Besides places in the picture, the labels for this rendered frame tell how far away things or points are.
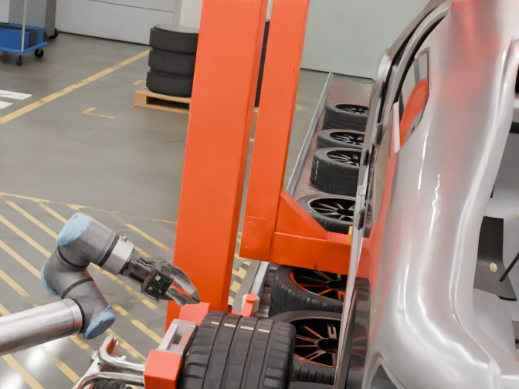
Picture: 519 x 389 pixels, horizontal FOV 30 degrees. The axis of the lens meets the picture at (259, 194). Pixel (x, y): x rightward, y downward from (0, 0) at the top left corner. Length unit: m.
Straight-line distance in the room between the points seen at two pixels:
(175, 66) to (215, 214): 8.02
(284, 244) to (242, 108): 2.18
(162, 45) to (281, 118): 6.20
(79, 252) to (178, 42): 8.41
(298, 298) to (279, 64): 1.09
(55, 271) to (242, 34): 0.80
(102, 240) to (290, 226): 2.50
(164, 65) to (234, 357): 8.58
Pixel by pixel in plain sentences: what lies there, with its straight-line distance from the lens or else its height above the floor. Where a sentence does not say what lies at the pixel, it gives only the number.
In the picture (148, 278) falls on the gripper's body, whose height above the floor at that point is 1.28.
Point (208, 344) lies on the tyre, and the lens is 2.31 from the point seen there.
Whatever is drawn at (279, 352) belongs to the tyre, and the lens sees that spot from 2.31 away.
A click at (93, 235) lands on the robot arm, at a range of 2.33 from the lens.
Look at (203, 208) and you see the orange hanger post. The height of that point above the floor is 1.34.
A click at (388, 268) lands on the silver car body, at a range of 1.58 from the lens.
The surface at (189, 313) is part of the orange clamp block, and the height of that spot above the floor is 1.10.
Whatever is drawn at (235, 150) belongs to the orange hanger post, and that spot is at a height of 1.52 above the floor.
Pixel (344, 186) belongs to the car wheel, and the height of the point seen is 0.35.
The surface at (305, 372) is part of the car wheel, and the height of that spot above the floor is 0.49.
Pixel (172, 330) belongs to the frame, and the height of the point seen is 1.12.
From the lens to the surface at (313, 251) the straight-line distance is 4.76.
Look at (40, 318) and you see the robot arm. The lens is 2.27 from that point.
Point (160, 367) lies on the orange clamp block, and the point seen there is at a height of 1.14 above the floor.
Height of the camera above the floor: 2.13
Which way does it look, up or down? 16 degrees down
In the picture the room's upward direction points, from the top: 8 degrees clockwise
